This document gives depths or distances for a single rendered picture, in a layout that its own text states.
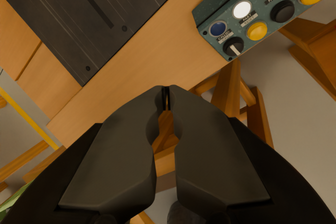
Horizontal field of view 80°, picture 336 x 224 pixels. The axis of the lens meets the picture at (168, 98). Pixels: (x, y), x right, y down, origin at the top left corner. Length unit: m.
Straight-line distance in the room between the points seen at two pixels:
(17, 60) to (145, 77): 0.36
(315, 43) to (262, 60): 0.83
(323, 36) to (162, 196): 0.47
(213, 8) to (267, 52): 0.99
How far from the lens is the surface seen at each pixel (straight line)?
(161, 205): 0.57
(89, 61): 0.45
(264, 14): 0.30
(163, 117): 1.17
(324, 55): 0.47
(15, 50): 0.63
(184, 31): 0.35
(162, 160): 0.55
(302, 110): 1.42
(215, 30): 0.28
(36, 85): 0.62
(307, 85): 1.36
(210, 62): 0.35
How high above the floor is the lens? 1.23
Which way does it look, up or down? 59 degrees down
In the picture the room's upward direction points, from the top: 142 degrees counter-clockwise
